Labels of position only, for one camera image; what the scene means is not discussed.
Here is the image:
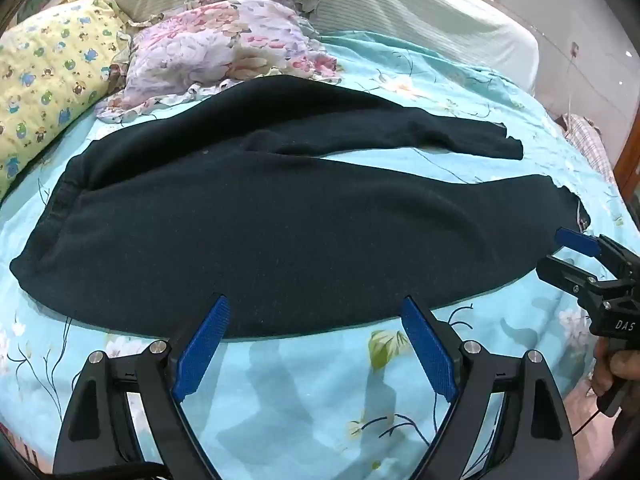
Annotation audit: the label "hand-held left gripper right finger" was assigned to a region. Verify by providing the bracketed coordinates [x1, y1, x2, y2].
[401, 295, 583, 480]

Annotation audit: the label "black pants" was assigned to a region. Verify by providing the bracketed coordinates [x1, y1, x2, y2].
[9, 76, 592, 341]

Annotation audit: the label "yellow cartoon print pillow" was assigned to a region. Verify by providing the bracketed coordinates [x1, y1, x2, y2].
[0, 0, 132, 201]

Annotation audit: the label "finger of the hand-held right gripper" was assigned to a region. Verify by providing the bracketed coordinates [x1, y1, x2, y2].
[556, 226, 640, 278]
[536, 254, 601, 301]

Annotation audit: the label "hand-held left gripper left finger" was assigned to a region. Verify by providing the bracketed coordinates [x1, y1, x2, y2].
[52, 294, 232, 480]

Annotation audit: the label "brown wooden furniture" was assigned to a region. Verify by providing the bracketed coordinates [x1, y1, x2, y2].
[612, 142, 640, 211]

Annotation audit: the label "pink floral ruffled pillow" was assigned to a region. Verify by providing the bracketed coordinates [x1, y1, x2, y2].
[95, 0, 343, 123]

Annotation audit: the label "plaid cloth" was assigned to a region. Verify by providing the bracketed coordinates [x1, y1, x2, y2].
[557, 112, 618, 186]

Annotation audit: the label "cream ribbed headboard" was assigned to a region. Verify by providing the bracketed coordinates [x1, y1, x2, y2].
[95, 0, 541, 106]

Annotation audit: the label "thin black cable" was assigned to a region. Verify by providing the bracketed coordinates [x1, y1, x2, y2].
[572, 400, 607, 441]

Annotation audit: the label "person's right hand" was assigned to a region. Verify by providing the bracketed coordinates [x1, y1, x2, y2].
[592, 342, 640, 397]

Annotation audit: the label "blue floral bedsheet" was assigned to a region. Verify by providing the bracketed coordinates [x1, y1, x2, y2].
[0, 30, 631, 480]

